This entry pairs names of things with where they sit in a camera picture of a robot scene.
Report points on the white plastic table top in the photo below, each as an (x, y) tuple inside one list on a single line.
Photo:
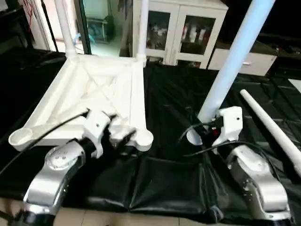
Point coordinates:
[(94, 89)]

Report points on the white plastic table leg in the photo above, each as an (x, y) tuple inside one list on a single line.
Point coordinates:
[(230, 66), (142, 28), (66, 28), (273, 127)]

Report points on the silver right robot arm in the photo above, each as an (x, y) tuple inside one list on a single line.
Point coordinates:
[(258, 183)]

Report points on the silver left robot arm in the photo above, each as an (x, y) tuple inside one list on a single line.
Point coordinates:
[(51, 174)]

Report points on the black table mat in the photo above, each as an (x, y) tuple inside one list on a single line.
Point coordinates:
[(164, 183)]

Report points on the white drawer unit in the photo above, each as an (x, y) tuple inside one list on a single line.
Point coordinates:
[(254, 61)]

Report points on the white glass door cabinet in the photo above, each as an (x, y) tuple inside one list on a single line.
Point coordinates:
[(183, 30)]

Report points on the teal plastic stool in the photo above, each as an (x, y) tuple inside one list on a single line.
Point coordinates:
[(99, 28)]

